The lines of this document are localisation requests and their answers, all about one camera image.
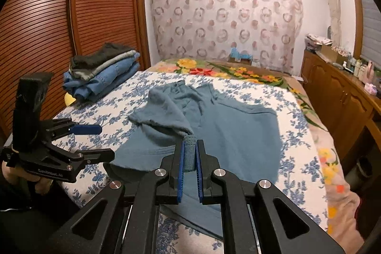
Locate teal blue shorts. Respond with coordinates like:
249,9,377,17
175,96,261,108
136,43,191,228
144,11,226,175
112,80,281,237

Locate person's left hand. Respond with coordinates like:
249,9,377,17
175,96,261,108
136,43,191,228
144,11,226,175
1,161,53,195

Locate blue folded denim jeans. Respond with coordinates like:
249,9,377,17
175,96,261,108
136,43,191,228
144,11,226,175
63,52,140,102

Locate grey folded pants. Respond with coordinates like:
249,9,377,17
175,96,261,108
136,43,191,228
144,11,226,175
68,50,140,81

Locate black folded pants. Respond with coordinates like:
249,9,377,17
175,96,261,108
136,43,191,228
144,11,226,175
69,43,135,70

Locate cardboard box with blue cloth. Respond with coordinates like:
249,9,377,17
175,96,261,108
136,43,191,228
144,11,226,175
228,47,253,66

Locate pink circle patterned curtain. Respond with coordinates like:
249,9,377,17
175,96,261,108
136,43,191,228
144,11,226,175
150,0,304,74

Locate brown louvered wooden wardrobe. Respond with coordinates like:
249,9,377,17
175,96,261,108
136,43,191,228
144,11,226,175
1,0,150,138

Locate stack of folded papers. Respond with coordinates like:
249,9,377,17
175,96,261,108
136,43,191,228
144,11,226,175
305,34,333,51

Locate open cardboard box on cabinet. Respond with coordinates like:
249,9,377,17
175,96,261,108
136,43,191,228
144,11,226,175
316,45,349,65

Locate brown wooden side cabinet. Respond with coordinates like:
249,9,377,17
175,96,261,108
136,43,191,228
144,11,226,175
301,50,380,173

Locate colourful flower blanket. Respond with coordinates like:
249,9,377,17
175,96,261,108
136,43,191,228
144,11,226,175
149,58,364,253

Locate small pink box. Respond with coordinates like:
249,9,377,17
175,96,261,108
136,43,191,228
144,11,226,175
364,83,378,96

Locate pink bottle on cabinet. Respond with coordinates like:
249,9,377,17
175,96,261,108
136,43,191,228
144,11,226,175
362,60,375,84

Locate grey window roller blind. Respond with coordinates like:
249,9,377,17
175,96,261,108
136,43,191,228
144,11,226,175
361,0,381,69

